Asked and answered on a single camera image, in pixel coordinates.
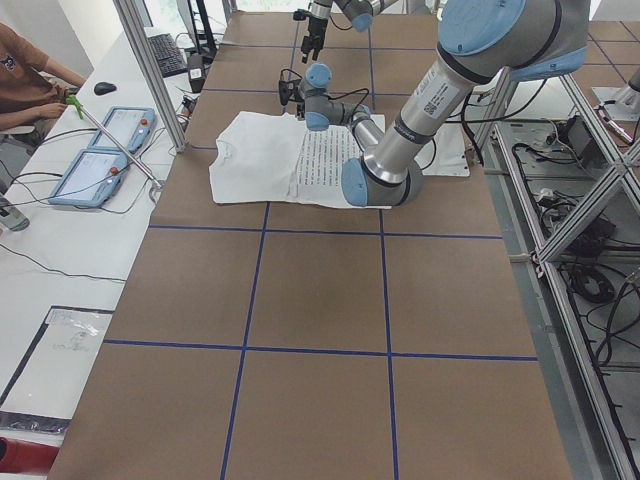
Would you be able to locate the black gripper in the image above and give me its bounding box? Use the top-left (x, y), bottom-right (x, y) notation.
top-left (278, 69), bottom-right (305, 120)
top-left (301, 14), bottom-right (325, 63)

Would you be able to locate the lower blue teach pendant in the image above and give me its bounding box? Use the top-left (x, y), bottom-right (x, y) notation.
top-left (47, 149), bottom-right (129, 208)

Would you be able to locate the white long-sleeve printed shirt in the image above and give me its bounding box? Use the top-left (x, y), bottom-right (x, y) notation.
top-left (208, 110), bottom-right (394, 211)

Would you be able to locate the person in orange shirt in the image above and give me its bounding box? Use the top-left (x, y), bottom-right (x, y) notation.
top-left (1, 24), bottom-right (85, 147)

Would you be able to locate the black keyboard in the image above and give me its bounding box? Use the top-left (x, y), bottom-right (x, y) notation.
top-left (147, 33), bottom-right (187, 78)

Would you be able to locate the black computer mouse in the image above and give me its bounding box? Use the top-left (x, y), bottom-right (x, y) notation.
top-left (93, 81), bottom-right (117, 96)

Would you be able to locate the paper sheet in sleeve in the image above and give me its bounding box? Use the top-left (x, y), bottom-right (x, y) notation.
top-left (1, 305), bottom-right (113, 436)

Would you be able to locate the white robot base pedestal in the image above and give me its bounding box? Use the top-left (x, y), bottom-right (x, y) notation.
top-left (415, 124), bottom-right (470, 177)

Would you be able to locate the aluminium frame rack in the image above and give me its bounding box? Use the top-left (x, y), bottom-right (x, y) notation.
top-left (466, 63), bottom-right (639, 479)

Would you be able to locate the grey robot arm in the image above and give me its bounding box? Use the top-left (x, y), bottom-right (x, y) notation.
top-left (293, 0), bottom-right (396, 64)
top-left (279, 0), bottom-right (590, 207)

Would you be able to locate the upper blue teach pendant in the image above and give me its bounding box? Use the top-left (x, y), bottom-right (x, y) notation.
top-left (101, 106), bottom-right (157, 154)

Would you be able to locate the blue teach pendant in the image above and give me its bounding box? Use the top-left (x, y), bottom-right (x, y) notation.
top-left (101, 106), bottom-right (157, 154)
top-left (47, 149), bottom-right (129, 208)

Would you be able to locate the green-tipped metal rod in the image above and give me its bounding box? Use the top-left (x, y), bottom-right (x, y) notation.
top-left (66, 95), bottom-right (164, 203)

